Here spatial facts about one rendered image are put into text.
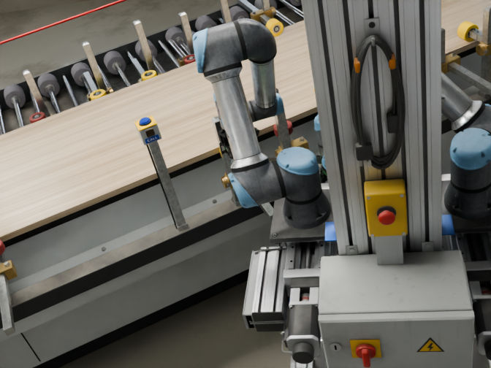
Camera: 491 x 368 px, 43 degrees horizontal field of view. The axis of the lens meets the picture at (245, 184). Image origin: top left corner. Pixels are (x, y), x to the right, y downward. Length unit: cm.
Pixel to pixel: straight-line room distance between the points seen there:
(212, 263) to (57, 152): 89
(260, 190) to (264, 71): 38
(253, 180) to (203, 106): 115
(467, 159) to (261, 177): 57
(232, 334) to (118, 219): 80
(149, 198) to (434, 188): 154
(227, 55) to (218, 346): 163
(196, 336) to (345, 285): 168
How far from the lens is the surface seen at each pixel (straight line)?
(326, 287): 153
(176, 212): 253
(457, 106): 194
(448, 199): 196
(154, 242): 259
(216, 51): 181
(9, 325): 232
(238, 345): 303
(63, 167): 285
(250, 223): 274
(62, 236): 275
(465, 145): 185
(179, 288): 310
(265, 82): 201
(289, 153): 188
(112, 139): 291
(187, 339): 312
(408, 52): 126
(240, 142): 183
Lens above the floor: 237
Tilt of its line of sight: 38 degrees down
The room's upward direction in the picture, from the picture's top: 14 degrees counter-clockwise
